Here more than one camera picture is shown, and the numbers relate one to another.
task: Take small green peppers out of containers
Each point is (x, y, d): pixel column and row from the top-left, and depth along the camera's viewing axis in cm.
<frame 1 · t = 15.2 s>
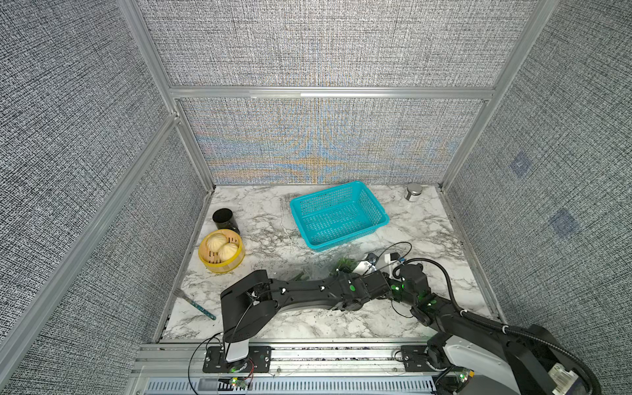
left hand: (358, 276, 82), fingers open
right hand: (361, 273, 82), fingers closed
black mug: (225, 220, 98), point 9 cm above the table
yellow bamboo steamer basket: (211, 260, 94), point 3 cm above the table
pale steamed bun: (216, 241, 96), point 6 cm above the table
steamed bun: (227, 252, 92), point 7 cm above the table
teal plastic basket: (338, 216, 112), on the table
small metal tin: (413, 192, 113), point 5 cm above the table

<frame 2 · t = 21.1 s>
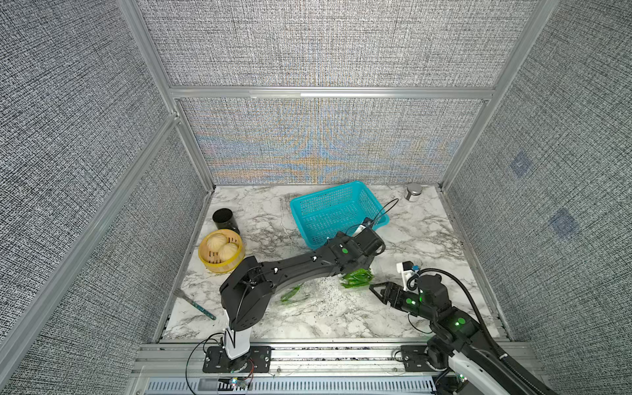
left hand: (361, 245, 83), fingers open
right hand: (374, 285, 77), fingers open
the named things where they were.

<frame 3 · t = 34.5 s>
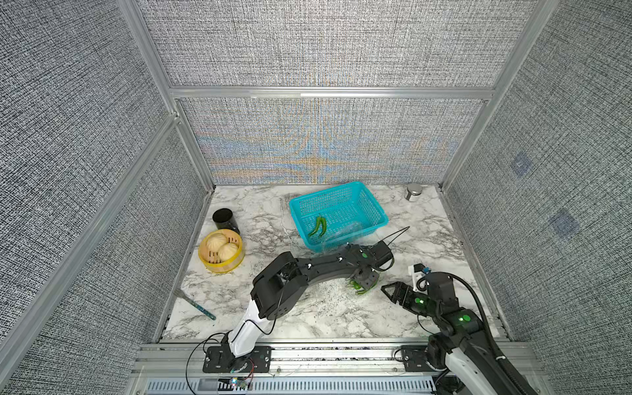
left hand: (369, 276, 87), fingers open
right hand: (388, 286, 80), fingers open
green peppers in basket: (319, 219, 107), point 2 cm above the table
the other named things where they were.

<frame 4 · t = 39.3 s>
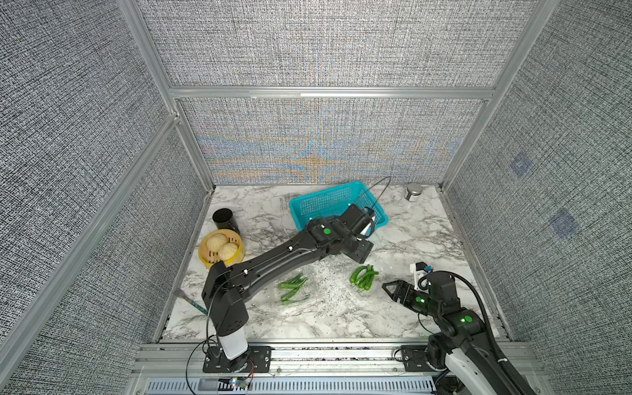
left hand: (367, 246, 75), fingers open
right hand: (389, 284, 80), fingers open
bunch of green peppers: (363, 276, 90), point 3 cm above the table
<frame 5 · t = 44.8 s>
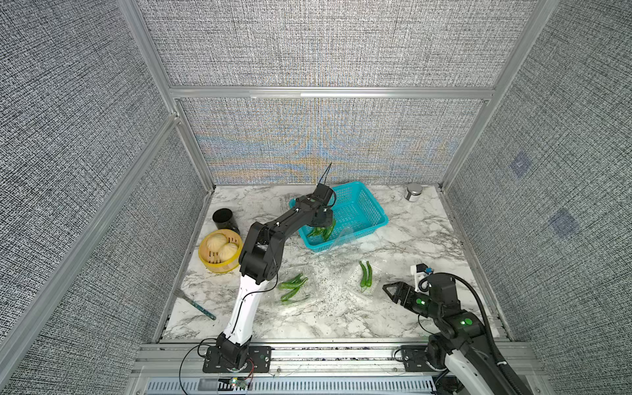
left hand: (330, 218, 101), fingers closed
right hand: (389, 285, 80), fingers open
bunch of green peppers: (367, 275, 92), on the table
